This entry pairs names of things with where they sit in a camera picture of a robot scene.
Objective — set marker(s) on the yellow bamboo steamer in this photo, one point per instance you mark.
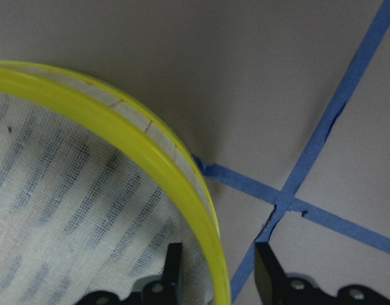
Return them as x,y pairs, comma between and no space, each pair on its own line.
93,189

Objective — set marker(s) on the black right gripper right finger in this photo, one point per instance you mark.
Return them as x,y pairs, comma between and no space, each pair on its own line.
271,281

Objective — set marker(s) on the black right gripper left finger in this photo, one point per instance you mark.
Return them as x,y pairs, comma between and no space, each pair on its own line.
172,274

